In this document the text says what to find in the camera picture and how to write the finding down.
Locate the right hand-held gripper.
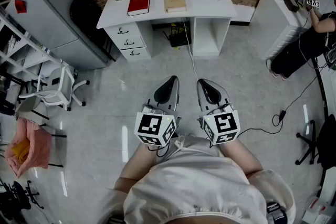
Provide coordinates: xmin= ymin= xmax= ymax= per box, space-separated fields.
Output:
xmin=197 ymin=79 xmax=241 ymax=146

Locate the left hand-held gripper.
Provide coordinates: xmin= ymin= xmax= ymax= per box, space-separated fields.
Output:
xmin=134 ymin=75 xmax=182 ymax=146

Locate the beige book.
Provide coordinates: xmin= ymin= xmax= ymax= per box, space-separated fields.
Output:
xmin=163 ymin=0 xmax=187 ymax=13

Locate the red book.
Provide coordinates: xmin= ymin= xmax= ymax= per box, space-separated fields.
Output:
xmin=127 ymin=0 xmax=151 ymax=17

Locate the person's left forearm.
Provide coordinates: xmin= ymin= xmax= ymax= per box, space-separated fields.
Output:
xmin=112 ymin=142 xmax=160 ymax=192

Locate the person's right forearm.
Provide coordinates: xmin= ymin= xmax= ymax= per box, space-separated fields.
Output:
xmin=217 ymin=138 xmax=264 ymax=174

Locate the white desk drawer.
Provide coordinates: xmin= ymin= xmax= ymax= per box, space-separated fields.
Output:
xmin=120 ymin=47 xmax=150 ymax=60
xmin=114 ymin=35 xmax=146 ymax=49
xmin=107 ymin=23 xmax=143 ymax=36

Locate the black router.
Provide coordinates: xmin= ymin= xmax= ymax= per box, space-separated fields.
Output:
xmin=162 ymin=22 xmax=192 ymax=48

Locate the person's white shirt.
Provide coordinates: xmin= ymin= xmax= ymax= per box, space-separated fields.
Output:
xmin=104 ymin=135 xmax=296 ymax=224

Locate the white office chair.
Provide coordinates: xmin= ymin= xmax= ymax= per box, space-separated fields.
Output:
xmin=17 ymin=65 xmax=90 ymax=112

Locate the black swivel chair base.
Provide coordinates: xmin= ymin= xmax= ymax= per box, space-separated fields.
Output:
xmin=295 ymin=114 xmax=336 ymax=185

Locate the brown box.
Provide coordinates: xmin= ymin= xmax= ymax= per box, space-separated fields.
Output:
xmin=282 ymin=0 xmax=300 ymax=13

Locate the pink cloth bag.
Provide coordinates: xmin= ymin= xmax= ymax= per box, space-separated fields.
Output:
xmin=4 ymin=116 xmax=53 ymax=178

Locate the white open shelf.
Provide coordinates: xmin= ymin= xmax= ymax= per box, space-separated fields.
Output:
xmin=0 ymin=12 xmax=64 ymax=82

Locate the yellow packet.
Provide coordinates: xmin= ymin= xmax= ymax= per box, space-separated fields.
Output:
xmin=10 ymin=138 xmax=30 ymax=163

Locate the red fridge magnet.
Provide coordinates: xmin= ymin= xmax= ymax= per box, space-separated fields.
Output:
xmin=14 ymin=0 xmax=27 ymax=14

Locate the white cable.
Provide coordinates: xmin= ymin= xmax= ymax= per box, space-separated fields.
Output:
xmin=183 ymin=20 xmax=200 ymax=81

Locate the black power cable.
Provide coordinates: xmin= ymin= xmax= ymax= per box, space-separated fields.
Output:
xmin=237 ymin=76 xmax=320 ymax=137

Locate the striped body strap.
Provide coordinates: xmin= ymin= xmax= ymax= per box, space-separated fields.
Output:
xmin=265 ymin=201 xmax=287 ymax=224

